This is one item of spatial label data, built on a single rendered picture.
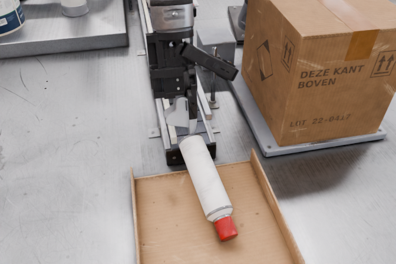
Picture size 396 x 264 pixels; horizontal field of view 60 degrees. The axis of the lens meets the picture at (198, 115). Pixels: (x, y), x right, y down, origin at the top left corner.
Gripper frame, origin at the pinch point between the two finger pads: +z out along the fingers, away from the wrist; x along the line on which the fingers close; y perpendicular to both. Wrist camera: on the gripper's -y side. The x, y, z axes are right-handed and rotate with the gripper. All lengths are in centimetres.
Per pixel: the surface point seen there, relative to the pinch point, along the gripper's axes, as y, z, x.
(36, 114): 36.3, 0.6, -25.9
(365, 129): -39.3, 5.9, -0.4
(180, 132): 2.0, 2.7, -5.8
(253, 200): -9.4, 12.8, 8.6
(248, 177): -10.3, 10.8, 3.2
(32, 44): 41, -14, -53
